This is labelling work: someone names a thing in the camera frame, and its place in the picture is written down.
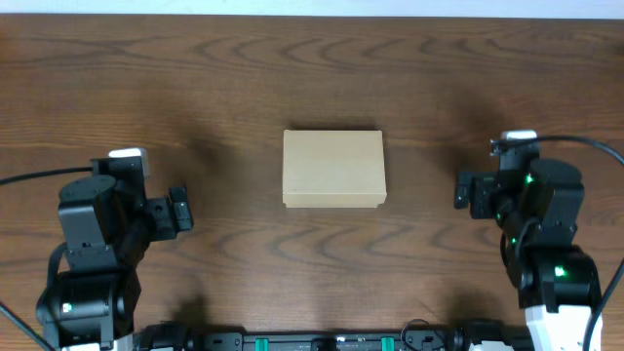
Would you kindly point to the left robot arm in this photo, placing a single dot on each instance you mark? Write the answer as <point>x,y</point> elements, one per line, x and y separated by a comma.
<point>108,224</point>

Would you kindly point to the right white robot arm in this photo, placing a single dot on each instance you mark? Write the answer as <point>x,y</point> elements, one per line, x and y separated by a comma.
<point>536,201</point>

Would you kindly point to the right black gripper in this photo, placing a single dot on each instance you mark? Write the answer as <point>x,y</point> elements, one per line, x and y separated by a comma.
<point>481,193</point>

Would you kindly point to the cardboard box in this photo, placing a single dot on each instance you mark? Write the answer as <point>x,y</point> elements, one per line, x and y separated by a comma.
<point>333,169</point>

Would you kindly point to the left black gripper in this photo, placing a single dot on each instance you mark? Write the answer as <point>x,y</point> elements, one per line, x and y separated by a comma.
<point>161,214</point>

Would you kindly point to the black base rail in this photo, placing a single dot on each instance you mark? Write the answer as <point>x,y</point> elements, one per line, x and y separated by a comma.
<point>416,335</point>

